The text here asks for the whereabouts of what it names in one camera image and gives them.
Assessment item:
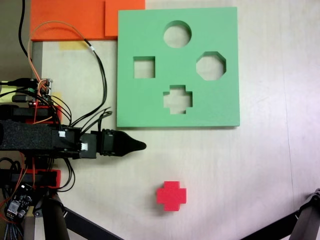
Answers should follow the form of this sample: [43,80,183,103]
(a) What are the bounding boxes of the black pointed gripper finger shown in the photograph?
[115,130,148,157]

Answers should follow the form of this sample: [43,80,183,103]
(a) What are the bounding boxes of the red cross columnar block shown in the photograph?
[156,180,188,213]

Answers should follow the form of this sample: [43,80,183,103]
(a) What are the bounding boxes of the large orange foam block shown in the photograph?
[29,0,118,42]

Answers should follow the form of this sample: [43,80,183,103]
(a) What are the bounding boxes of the green shape sorting board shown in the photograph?
[116,6,241,130]

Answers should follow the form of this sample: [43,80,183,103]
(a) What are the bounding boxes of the red printed base clamp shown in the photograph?
[24,104,63,125]
[24,168,62,190]

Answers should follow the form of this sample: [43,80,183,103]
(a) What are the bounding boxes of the yellow tape square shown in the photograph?
[51,91,63,104]

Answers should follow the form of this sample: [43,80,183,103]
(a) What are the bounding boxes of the green controller circuit board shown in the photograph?
[27,77,55,106]

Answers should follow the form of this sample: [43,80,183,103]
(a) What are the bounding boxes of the black tripod leg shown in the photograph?
[62,207,124,240]
[239,211,301,240]
[289,187,320,240]
[33,192,70,240]

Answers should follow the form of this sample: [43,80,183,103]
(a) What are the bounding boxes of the yellow tape strip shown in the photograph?
[59,41,87,51]

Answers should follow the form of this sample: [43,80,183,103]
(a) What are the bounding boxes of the small black circuit board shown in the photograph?
[4,183,33,222]

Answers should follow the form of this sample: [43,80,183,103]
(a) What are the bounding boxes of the black servo wire bundle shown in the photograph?
[71,106,113,136]

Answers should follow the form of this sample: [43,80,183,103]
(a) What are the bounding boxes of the black wire loop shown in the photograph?
[57,157,76,193]

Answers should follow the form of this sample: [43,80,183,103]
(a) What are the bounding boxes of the long black twin wire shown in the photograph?
[70,38,109,127]

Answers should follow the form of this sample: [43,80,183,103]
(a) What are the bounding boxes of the black plug cable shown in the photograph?
[0,78,31,88]

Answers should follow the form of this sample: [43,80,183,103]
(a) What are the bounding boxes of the braided grey cable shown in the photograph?
[0,222,25,240]

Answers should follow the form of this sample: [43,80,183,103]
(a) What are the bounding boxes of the thin orange wire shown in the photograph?
[27,20,87,91]

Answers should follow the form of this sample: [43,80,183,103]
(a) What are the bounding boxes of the thick black cable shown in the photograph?
[18,0,30,58]

